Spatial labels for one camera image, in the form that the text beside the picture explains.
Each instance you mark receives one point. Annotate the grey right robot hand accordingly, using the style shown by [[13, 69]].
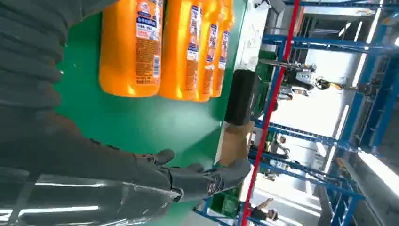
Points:
[[78, 174]]

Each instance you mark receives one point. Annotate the green table mat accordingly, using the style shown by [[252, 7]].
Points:
[[124, 121]]

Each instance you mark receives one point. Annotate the green crate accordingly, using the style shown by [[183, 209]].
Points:
[[224, 204]]

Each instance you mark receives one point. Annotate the background person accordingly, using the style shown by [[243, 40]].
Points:
[[279, 145], [265, 213]]

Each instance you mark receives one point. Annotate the red pole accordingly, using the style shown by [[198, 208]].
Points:
[[269, 112]]

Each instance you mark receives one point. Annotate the blue metal rack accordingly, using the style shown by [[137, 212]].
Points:
[[330, 45]]

